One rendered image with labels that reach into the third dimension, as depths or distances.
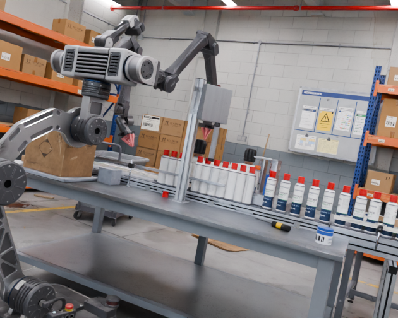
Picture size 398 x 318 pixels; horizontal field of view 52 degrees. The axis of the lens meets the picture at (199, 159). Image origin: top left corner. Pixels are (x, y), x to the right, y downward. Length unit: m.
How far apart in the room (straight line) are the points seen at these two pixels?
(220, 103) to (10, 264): 1.29
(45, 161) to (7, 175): 0.68
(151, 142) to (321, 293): 4.66
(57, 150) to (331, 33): 5.39
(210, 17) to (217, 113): 5.69
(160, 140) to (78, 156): 3.77
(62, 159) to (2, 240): 0.54
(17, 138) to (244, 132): 5.52
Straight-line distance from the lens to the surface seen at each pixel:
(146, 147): 6.22
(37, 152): 2.45
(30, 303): 2.03
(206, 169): 2.30
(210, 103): 2.19
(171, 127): 6.00
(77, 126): 2.06
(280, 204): 2.19
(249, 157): 2.84
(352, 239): 2.14
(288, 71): 7.00
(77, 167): 2.39
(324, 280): 1.80
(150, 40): 8.49
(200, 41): 2.22
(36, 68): 6.11
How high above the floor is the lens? 1.19
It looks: 3 degrees down
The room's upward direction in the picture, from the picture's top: 10 degrees clockwise
